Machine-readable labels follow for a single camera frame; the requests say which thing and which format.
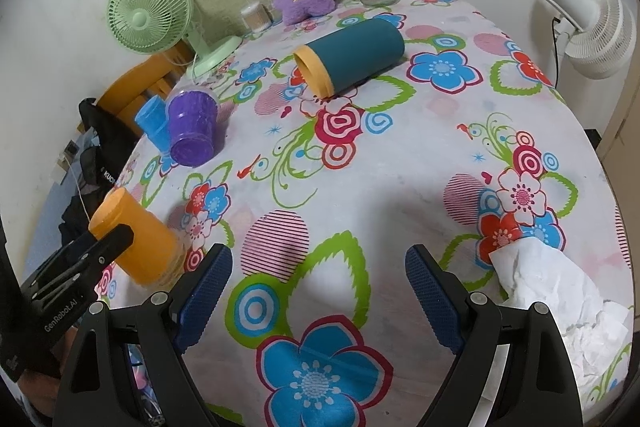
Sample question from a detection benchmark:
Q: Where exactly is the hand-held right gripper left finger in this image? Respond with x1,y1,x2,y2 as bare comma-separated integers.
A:
57,243,234,427

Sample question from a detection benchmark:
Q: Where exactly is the floral tablecloth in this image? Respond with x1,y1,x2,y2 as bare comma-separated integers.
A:
94,0,635,427

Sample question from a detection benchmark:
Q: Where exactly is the purple plastic cup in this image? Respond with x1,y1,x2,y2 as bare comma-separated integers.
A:
166,89,221,167

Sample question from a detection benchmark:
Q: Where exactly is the black fan cable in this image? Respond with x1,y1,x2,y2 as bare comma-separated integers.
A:
551,16,562,88

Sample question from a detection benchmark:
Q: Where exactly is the orange wooden chair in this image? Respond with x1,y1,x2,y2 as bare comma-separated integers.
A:
94,42,197,138

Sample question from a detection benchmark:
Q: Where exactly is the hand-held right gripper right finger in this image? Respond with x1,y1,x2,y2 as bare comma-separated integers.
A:
404,244,584,427

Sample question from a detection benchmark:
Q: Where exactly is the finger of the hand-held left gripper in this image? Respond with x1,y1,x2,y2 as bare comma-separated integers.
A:
20,224,135,304

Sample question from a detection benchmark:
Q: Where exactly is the crumpled white tissue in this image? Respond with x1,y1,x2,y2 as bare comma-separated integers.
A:
489,239,634,389

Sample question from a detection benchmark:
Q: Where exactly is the orange plastic cup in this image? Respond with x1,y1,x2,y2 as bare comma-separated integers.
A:
89,187,189,286

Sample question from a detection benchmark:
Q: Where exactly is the white fan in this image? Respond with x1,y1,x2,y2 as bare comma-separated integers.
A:
536,0,632,80

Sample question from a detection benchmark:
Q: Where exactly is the teal cup with yellow rim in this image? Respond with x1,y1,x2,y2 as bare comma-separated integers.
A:
292,17,407,99

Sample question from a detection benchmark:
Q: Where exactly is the black bag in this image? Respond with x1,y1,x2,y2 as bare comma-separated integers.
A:
57,97,147,249

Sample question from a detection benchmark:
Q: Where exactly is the blue plastic cup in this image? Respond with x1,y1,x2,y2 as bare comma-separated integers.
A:
134,96,174,156

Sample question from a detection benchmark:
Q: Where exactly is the green desk fan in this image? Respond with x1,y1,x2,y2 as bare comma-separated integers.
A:
107,0,244,78

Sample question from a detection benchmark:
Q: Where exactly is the clear cotton swab container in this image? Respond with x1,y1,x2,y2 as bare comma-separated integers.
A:
240,2,274,33

